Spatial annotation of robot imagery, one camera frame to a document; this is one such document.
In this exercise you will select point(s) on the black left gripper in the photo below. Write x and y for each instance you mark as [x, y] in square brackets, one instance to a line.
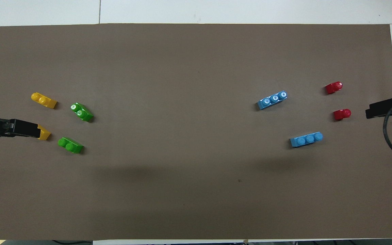
[2, 128]

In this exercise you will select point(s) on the green two-stud toy brick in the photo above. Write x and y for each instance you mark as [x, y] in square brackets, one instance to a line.
[70, 145]
[83, 114]

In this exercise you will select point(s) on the blue three-stud toy brick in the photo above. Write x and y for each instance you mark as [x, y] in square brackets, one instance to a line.
[272, 100]
[306, 140]

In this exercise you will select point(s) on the yellow two-stud toy brick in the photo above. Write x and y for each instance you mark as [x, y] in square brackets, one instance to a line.
[44, 100]
[45, 133]

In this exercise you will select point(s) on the red one-stud toy brick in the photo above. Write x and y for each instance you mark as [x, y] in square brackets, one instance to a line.
[333, 88]
[341, 114]

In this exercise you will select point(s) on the brown paper table mat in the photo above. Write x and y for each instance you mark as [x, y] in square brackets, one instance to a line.
[182, 85]

